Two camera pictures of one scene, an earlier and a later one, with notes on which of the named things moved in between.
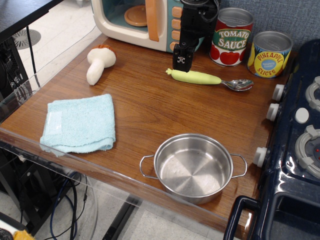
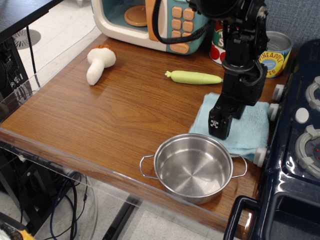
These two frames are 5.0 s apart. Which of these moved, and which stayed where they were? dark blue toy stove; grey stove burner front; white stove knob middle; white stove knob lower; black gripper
Moved: black gripper
Stayed: grey stove burner front; dark blue toy stove; white stove knob middle; white stove knob lower
